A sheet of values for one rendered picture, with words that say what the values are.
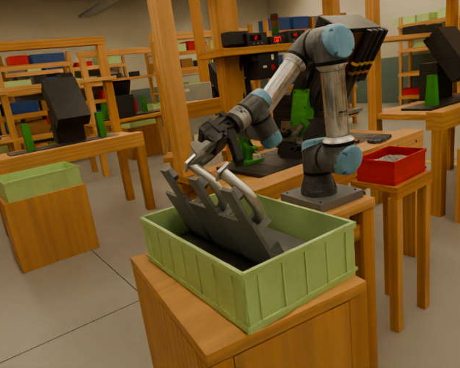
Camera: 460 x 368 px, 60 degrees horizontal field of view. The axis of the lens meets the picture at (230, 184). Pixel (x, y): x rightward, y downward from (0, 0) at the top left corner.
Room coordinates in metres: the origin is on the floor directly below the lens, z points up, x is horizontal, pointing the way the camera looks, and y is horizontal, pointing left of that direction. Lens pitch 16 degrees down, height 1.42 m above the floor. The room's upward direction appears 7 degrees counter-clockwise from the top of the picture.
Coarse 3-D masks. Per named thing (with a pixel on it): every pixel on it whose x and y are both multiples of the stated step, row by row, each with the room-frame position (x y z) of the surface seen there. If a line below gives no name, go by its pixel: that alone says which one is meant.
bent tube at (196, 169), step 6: (192, 156) 1.15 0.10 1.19; (186, 162) 1.13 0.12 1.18; (186, 168) 1.15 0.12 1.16; (192, 168) 1.14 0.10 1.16; (198, 168) 1.14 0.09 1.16; (198, 174) 1.13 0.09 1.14; (204, 174) 1.13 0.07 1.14; (210, 174) 1.13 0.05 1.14; (210, 180) 1.12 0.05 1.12; (210, 186) 1.12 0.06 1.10; (216, 186) 1.12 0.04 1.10; (222, 186) 1.13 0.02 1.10; (216, 192) 1.12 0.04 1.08; (222, 198) 1.12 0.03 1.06; (222, 204) 1.14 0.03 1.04; (222, 210) 1.17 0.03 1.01
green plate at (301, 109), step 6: (294, 90) 2.35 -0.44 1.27; (300, 90) 2.32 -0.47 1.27; (306, 90) 2.28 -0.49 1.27; (294, 96) 2.34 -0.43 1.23; (300, 96) 2.31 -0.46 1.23; (306, 96) 2.27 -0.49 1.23; (294, 102) 2.33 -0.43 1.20; (300, 102) 2.30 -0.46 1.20; (306, 102) 2.26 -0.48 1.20; (294, 108) 2.33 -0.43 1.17; (300, 108) 2.29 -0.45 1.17; (306, 108) 2.26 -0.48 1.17; (312, 108) 2.30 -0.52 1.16; (294, 114) 2.32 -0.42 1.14; (300, 114) 2.28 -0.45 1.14; (306, 114) 2.25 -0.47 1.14; (312, 114) 2.30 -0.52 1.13; (294, 120) 2.31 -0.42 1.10; (300, 120) 2.27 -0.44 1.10
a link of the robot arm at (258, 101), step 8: (248, 96) 1.31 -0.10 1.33; (256, 96) 1.30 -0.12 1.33; (264, 96) 1.31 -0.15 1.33; (240, 104) 1.28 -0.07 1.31; (248, 104) 1.28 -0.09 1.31; (256, 104) 1.29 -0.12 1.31; (264, 104) 1.31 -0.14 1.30; (256, 112) 1.28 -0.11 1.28; (264, 112) 1.30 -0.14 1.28; (256, 120) 1.30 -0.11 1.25
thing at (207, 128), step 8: (224, 112) 1.27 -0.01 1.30; (208, 120) 1.23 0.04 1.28; (216, 120) 1.27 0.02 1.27; (224, 120) 1.26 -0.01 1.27; (232, 120) 1.25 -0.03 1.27; (200, 128) 1.21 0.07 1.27; (208, 128) 1.21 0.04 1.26; (216, 128) 1.21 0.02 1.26; (224, 128) 1.25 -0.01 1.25; (232, 128) 1.25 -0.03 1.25; (240, 128) 1.25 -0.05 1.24; (200, 136) 1.23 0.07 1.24; (208, 136) 1.20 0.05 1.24; (216, 136) 1.19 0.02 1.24; (224, 136) 1.20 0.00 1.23; (224, 144) 1.22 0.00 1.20; (216, 152) 1.21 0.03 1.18
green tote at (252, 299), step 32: (160, 224) 1.38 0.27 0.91; (288, 224) 1.29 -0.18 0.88; (320, 224) 1.17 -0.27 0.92; (352, 224) 1.06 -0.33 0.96; (160, 256) 1.26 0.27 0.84; (192, 256) 1.05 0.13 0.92; (288, 256) 0.92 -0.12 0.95; (320, 256) 0.99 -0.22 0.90; (352, 256) 1.06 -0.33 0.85; (192, 288) 1.07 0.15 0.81; (224, 288) 0.92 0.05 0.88; (256, 288) 0.87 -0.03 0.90; (288, 288) 0.92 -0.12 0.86; (320, 288) 0.98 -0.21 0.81; (256, 320) 0.86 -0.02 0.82
